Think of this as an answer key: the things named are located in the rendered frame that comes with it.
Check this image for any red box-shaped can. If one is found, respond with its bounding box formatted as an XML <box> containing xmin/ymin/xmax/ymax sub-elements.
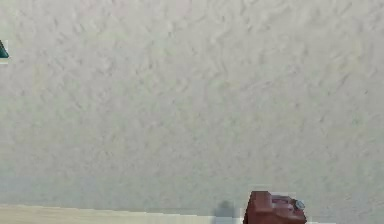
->
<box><xmin>242</xmin><ymin>190</ymin><xmax>308</xmax><ymax>224</ymax></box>

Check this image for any dark green framed picture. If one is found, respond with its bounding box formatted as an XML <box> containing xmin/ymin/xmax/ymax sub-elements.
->
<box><xmin>0</xmin><ymin>39</ymin><xmax>10</xmax><ymax>60</ymax></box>

